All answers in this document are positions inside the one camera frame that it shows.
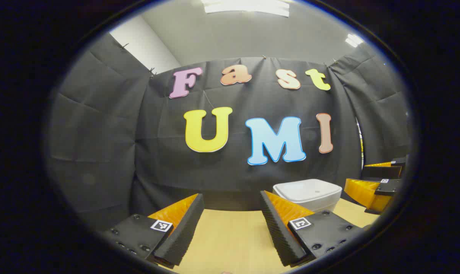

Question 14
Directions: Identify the long ceiling light panel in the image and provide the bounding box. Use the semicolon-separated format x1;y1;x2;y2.
201;0;290;18

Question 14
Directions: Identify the wooden desktop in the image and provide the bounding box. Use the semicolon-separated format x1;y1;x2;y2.
159;198;380;274

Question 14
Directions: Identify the black backdrop cloth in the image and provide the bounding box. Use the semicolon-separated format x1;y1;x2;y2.
47;32;411;233

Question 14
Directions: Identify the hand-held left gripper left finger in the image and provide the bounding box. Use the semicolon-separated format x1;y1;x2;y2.
100;193;205;269

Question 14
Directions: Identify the white desktop garbage bin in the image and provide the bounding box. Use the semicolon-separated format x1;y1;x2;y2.
272;179;343;213

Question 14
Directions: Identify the small ceiling light panel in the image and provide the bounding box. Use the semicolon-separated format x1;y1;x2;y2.
345;33;363;48

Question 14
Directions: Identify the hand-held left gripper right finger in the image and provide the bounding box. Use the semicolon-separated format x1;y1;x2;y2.
260;190;367;267

